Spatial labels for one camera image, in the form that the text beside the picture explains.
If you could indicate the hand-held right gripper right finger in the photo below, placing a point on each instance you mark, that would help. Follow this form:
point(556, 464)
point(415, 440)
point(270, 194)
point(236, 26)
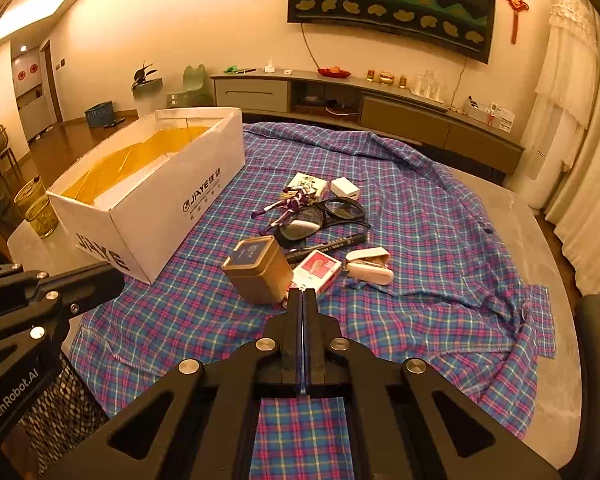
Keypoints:
point(311, 330)

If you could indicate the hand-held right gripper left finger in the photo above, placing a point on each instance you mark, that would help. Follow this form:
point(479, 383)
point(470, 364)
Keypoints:
point(294, 330)

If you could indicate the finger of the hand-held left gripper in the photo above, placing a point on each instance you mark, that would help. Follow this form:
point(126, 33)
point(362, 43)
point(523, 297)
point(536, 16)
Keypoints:
point(95, 285)

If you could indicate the red white cigarette pack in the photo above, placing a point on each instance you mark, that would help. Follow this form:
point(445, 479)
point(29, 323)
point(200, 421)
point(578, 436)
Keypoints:
point(317, 267)

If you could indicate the brown tin with blue lid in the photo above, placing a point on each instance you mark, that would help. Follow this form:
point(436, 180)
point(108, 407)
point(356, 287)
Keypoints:
point(260, 275)

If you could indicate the white stapler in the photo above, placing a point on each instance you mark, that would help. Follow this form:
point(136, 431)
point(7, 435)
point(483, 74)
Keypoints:
point(370, 272)

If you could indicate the black marker pen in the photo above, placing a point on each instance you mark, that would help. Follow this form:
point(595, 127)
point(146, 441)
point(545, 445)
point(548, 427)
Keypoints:
point(340, 242)

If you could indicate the white cardboard box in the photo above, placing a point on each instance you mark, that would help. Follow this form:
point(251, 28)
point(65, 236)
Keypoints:
point(180, 200)

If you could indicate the black mesh bin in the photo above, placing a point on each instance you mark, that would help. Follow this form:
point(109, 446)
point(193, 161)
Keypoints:
point(65, 410)

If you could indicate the green tinted glass cup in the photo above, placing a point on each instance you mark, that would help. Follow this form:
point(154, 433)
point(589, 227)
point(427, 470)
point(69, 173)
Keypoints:
point(42, 220)
point(27, 195)

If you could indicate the black framed glasses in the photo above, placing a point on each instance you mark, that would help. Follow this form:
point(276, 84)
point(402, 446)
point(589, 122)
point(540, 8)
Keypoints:
point(300, 230)

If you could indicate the purple silver action figure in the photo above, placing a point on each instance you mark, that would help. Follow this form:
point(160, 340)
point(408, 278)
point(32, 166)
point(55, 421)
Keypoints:
point(292, 206)

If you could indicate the white charger plug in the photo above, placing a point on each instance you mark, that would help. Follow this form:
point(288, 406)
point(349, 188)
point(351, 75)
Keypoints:
point(345, 187)

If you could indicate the blue pink plaid cloth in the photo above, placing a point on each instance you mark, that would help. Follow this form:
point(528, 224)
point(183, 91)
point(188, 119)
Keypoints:
point(430, 240)

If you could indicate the white card pack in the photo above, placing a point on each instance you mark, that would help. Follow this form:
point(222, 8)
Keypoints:
point(305, 180)

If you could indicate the wooden chair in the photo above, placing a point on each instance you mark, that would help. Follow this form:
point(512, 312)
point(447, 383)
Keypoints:
point(0, 150)

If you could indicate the blue plastic basket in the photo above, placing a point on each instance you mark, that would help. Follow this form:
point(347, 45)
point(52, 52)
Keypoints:
point(99, 115)

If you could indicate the potted plant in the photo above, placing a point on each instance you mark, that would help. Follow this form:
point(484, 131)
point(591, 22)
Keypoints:
point(147, 87)

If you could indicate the green plastic chair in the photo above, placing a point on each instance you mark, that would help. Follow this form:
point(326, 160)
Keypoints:
point(195, 82)

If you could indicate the grey television cabinet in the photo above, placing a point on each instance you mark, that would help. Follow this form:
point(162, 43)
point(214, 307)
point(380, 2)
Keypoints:
point(405, 110)

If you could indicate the red fruit plate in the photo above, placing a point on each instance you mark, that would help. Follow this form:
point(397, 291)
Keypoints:
point(332, 72)

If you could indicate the gold incense burner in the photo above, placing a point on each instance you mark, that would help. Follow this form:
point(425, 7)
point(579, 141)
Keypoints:
point(386, 78)

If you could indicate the small white object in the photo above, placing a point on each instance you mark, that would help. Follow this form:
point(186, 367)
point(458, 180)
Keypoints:
point(269, 67)

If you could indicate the cluster of clear cups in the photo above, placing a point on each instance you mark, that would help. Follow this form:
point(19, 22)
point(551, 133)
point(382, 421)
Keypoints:
point(427, 85)

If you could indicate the white desk organizer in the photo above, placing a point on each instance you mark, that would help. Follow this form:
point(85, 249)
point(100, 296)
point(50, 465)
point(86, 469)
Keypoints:
point(480, 110)

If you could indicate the cream curtain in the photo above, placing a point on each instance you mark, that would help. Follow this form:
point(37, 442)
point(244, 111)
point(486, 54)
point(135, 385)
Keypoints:
point(595, 210)

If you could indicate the white air conditioner lace cover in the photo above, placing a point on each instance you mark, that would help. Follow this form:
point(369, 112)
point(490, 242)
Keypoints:
point(565, 85)

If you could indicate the wall television with patterned cover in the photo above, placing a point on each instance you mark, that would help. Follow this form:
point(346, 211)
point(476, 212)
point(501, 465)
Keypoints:
point(390, 5)

